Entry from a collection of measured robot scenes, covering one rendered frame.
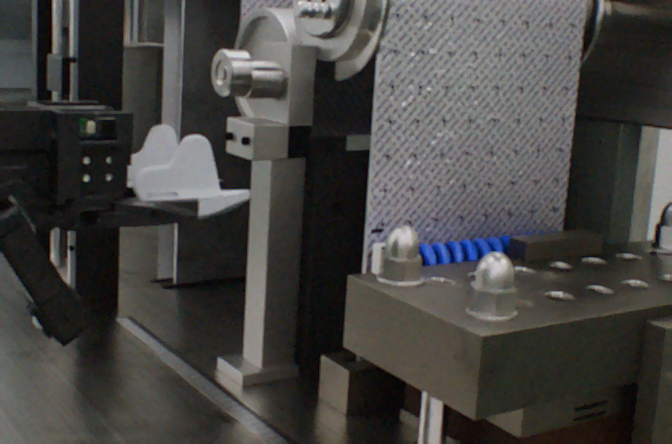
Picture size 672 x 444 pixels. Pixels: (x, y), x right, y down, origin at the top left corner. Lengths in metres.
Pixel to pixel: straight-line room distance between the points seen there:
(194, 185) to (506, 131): 0.33
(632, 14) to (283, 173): 0.40
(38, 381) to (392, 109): 0.39
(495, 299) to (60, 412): 0.37
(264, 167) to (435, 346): 0.26
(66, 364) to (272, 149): 0.28
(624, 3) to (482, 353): 0.49
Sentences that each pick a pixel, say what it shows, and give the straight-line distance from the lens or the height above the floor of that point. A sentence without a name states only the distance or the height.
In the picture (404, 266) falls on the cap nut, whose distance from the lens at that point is 0.76.
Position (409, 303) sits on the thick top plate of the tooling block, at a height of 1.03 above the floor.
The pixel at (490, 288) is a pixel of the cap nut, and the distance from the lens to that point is 0.70.
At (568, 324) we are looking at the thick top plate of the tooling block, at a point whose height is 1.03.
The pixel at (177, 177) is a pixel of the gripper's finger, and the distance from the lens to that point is 0.70.
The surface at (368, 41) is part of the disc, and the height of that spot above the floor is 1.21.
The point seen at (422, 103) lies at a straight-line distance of 0.85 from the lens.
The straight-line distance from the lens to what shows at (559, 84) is 0.95.
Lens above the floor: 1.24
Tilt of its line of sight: 10 degrees down
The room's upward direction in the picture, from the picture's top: 3 degrees clockwise
